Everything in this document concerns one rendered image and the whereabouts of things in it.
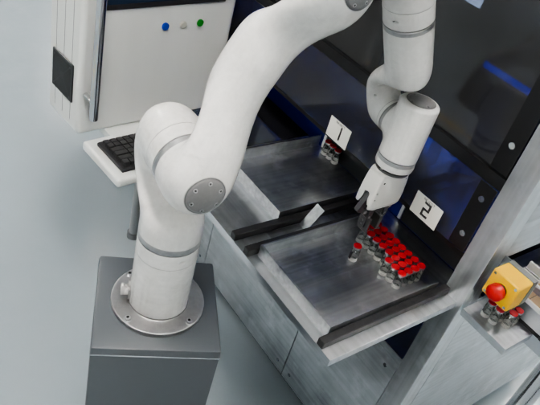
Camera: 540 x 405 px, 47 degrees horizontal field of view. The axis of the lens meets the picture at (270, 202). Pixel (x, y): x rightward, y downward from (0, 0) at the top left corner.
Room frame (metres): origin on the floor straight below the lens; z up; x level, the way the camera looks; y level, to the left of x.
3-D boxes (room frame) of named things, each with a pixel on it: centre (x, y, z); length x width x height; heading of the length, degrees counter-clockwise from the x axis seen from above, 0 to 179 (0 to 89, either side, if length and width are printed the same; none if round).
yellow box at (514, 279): (1.09, -0.56, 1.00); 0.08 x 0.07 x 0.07; 135
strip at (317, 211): (1.20, -0.07, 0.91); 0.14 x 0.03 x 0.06; 134
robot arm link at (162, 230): (0.90, 0.18, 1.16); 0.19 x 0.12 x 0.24; 36
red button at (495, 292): (1.06, -0.53, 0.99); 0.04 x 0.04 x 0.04; 45
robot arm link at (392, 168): (1.16, -0.23, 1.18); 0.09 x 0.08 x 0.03; 135
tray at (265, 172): (1.42, -0.06, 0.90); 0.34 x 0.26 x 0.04; 135
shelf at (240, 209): (1.25, -0.13, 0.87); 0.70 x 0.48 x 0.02; 45
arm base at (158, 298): (0.87, 0.16, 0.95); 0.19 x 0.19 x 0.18
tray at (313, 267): (1.10, -0.22, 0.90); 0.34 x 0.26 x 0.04; 135
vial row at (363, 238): (1.18, -0.30, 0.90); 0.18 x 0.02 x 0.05; 45
